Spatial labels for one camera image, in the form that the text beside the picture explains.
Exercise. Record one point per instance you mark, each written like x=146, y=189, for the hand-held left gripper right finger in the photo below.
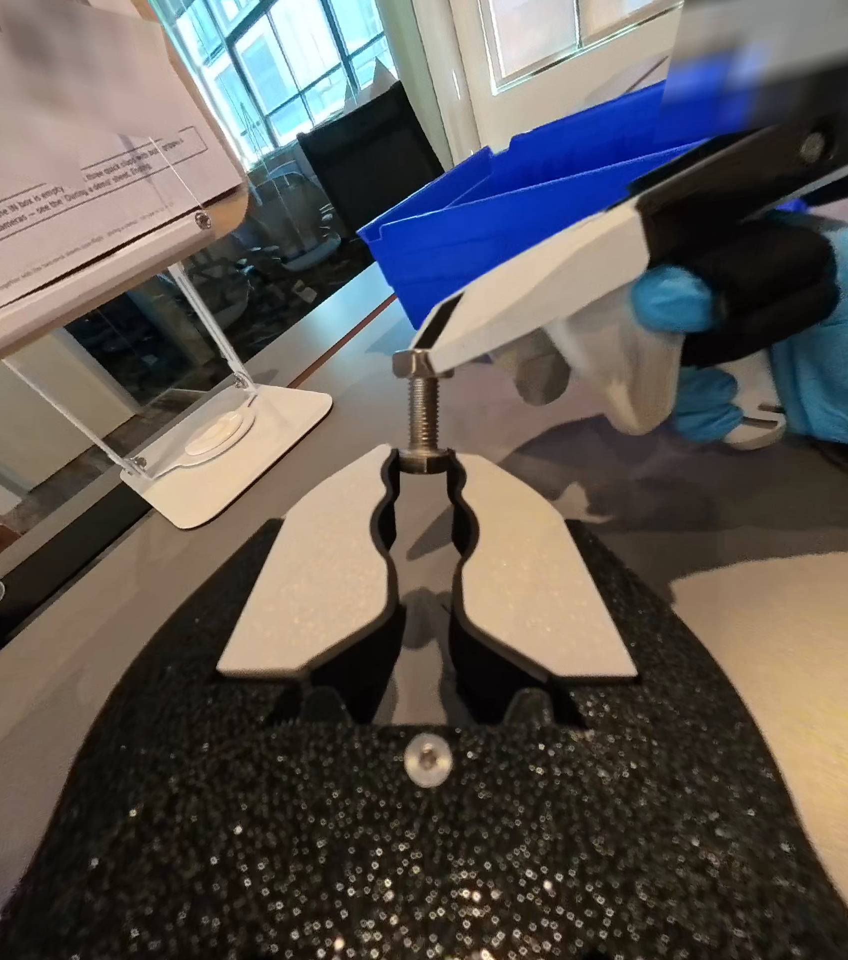
x=544, y=592

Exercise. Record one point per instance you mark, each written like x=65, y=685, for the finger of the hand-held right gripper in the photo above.
x=461, y=298
x=544, y=292

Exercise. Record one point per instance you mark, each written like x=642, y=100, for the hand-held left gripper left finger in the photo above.
x=304, y=592

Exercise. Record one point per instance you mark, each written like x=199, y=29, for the blue plastic bin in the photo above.
x=469, y=225

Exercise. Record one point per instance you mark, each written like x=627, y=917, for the silver hex bolt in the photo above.
x=427, y=412

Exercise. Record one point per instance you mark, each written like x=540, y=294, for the silver hex nut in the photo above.
x=424, y=459

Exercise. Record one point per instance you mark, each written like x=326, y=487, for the wooden board document stand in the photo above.
x=243, y=442

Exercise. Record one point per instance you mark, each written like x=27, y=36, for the black office chair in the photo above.
x=371, y=157

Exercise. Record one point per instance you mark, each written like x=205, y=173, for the grey office chair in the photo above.
x=300, y=232

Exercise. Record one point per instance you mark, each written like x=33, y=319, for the printed instruction sheet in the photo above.
x=56, y=225

